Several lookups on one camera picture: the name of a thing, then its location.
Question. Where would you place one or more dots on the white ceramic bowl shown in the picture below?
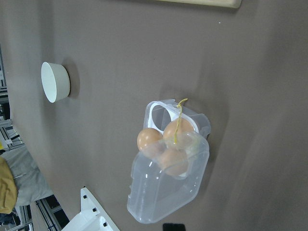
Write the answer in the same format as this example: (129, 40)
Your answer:
(55, 81)

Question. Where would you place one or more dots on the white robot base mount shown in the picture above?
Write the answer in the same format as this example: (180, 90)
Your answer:
(92, 216)

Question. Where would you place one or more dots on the brown egg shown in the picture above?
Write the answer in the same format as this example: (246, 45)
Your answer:
(175, 128)
(174, 162)
(146, 137)

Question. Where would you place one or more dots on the bamboo cutting board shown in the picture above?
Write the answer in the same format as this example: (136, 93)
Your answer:
(235, 4)

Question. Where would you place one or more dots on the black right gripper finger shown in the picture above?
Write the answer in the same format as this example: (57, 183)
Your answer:
(173, 227)

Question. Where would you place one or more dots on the clear plastic egg carton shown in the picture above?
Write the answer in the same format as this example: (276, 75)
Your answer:
(153, 193)

